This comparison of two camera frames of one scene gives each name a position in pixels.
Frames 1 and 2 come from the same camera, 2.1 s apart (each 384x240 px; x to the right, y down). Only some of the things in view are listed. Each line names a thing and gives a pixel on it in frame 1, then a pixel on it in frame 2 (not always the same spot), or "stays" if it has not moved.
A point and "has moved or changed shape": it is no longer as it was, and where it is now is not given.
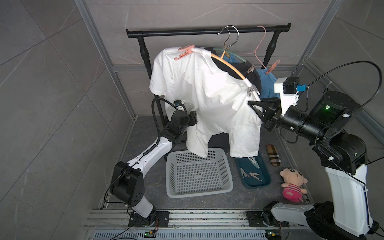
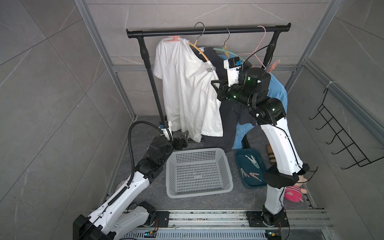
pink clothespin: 273,65 stays
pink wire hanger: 254,52 stays
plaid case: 274,158 stays
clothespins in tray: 253,161 stays
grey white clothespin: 251,88 has moved or changed shape
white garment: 220,101 has moved or changed shape
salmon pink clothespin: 188,50 → 175,38
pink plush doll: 294,180 stays
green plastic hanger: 231,52 stays
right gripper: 271,113 → 223,86
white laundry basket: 188,175 stays
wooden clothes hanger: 225,60 → 195,46
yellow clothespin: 227,53 stays
